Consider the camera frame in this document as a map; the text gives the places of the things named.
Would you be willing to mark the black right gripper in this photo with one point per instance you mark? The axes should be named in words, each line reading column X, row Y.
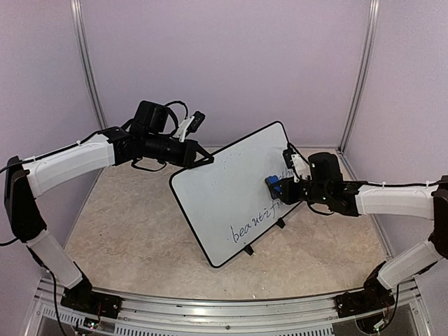
column 288, row 195

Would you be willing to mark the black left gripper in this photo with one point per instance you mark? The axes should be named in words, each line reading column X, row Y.
column 192, row 146

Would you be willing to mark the blue whiteboard eraser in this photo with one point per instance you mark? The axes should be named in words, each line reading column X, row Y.
column 274, row 186

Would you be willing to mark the white whiteboard black frame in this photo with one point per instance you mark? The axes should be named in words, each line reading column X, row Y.
column 227, row 203

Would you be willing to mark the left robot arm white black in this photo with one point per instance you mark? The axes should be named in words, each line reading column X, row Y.
column 154, row 132

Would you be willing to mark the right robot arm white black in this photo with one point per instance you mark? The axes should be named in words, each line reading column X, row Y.
column 318, row 180

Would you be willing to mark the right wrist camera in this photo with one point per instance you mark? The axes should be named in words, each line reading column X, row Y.
column 296, row 162

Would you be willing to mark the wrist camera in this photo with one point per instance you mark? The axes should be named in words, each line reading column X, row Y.
column 190, row 125
column 296, row 162

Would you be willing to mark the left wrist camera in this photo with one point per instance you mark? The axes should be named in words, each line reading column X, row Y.
column 190, row 125

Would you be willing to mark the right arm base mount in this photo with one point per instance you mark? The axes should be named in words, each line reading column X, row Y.
column 371, row 297

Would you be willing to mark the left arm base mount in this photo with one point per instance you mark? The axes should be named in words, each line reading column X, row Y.
column 94, row 302

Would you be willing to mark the right aluminium frame post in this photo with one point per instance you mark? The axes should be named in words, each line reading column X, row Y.
column 366, row 55

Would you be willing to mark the aluminium frame post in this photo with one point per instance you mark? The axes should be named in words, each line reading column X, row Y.
column 366, row 55
column 86, row 64

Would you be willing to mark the left aluminium frame post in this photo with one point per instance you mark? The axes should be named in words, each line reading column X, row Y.
column 86, row 64

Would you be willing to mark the aluminium front rail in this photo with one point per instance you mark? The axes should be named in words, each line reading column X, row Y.
column 149, row 315

